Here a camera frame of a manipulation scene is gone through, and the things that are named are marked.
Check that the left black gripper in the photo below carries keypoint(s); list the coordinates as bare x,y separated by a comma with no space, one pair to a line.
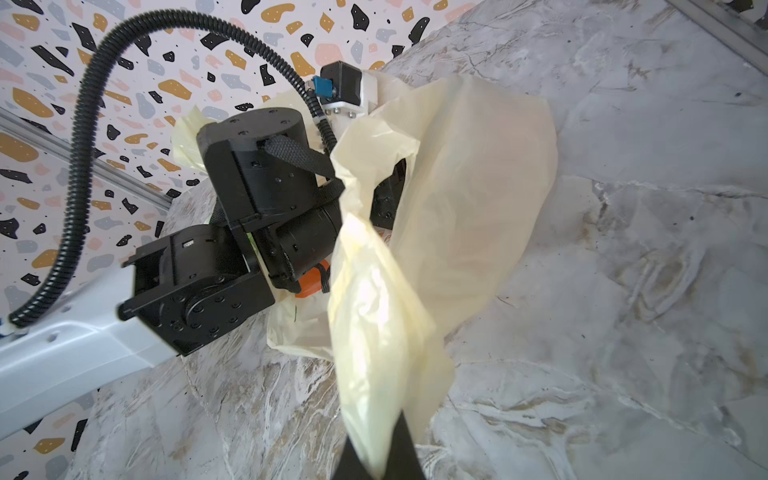
278,195

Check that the yellow translucent plastic bag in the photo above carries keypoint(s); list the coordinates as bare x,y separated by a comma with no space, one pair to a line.
445,184

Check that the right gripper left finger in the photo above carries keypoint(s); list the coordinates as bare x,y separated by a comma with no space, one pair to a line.
349,467

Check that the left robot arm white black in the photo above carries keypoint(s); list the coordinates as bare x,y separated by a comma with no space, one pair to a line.
172,297

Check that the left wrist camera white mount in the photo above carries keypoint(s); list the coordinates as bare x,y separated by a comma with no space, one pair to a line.
345,93

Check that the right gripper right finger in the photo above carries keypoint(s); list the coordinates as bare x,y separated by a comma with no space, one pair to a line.
403,462

